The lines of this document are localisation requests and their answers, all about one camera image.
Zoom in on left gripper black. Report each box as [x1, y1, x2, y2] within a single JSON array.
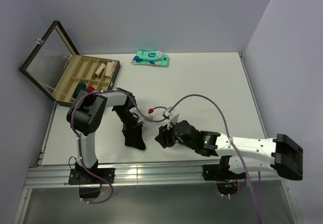
[[114, 105, 143, 146]]

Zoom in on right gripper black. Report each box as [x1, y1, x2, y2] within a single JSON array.
[[154, 117, 195, 149]]

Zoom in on black sock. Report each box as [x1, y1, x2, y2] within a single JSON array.
[[155, 131, 170, 149], [122, 124, 146, 151]]

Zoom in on dark green patterned sock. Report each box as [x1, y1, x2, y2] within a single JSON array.
[[72, 83, 86, 99]]

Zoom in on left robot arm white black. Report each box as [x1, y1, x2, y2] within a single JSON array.
[[67, 88, 146, 183]]

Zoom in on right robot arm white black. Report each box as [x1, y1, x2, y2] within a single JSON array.
[[155, 121, 303, 181]]

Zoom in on mint green folded socks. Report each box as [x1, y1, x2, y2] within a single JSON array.
[[131, 50, 169, 67]]

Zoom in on red rolled sock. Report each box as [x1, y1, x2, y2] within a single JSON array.
[[86, 86, 95, 91]]

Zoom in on beige rolled sock right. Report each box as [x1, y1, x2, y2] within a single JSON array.
[[104, 61, 117, 77]]

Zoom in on beige rolled sock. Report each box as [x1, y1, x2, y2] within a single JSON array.
[[104, 61, 117, 77], [94, 63, 106, 78]]

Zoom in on beige rolled sock left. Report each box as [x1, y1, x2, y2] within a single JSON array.
[[94, 63, 106, 78]]

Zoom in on black wooden organizer box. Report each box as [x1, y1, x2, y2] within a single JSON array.
[[19, 20, 121, 106]]

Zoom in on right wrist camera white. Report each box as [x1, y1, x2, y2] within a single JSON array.
[[163, 107, 179, 130]]

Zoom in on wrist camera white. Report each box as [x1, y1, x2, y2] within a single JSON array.
[[142, 108, 154, 122], [163, 107, 179, 130]]

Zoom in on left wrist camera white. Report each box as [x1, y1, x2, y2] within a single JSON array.
[[142, 108, 154, 122]]

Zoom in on aluminium frame rail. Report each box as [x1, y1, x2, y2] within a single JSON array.
[[24, 159, 290, 188]]

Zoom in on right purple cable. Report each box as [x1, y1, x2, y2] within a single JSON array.
[[171, 94, 263, 224]]

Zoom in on purple cable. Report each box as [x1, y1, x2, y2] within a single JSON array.
[[171, 94, 263, 224], [70, 89, 167, 204]]

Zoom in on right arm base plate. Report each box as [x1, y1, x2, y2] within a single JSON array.
[[202, 164, 246, 182]]

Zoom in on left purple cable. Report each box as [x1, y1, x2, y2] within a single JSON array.
[[70, 89, 167, 204]]

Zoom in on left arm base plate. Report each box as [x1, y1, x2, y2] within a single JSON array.
[[68, 168, 115, 185]]

